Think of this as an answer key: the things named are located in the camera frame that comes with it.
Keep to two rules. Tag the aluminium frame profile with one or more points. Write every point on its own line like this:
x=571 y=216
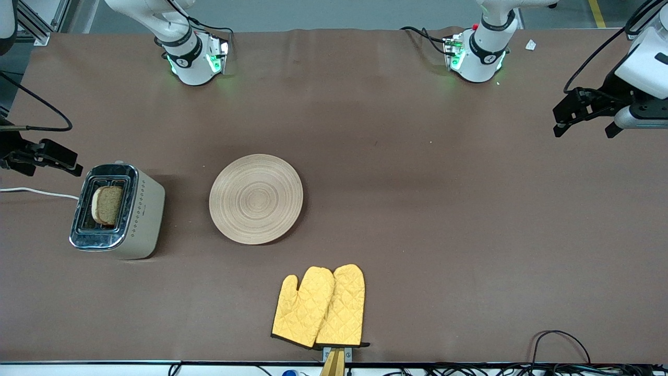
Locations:
x=39 y=23

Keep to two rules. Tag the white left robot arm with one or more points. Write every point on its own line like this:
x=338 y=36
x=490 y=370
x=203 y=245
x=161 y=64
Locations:
x=481 y=55

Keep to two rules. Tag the round wooden plate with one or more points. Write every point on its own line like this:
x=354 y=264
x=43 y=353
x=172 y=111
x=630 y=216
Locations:
x=255 y=199

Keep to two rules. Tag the brown table cover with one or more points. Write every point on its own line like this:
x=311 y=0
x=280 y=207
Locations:
x=417 y=209

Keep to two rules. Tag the grey metal bracket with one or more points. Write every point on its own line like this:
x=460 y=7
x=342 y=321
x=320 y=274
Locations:
x=348 y=354

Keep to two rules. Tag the brown toast slice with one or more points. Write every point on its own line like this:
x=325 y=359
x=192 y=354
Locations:
x=109 y=204

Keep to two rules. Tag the yellow wooden stick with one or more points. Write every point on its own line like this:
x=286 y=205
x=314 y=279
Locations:
x=333 y=365

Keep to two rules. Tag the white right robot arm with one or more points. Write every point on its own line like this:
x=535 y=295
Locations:
x=189 y=58

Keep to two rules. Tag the yellow quilted oven mitt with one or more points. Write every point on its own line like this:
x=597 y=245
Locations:
x=302 y=308
x=342 y=308

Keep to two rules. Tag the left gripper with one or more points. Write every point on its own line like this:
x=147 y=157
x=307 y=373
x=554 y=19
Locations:
x=611 y=94

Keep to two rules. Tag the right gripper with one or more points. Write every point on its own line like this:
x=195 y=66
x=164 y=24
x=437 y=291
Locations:
x=11 y=148

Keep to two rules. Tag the silver beige toaster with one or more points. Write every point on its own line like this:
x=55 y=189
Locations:
x=141 y=214

